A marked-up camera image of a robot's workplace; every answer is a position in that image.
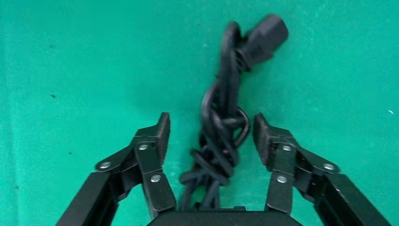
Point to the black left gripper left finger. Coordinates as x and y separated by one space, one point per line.
143 174

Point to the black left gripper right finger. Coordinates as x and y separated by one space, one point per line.
311 174

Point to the green table cloth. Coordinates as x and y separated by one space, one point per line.
78 62

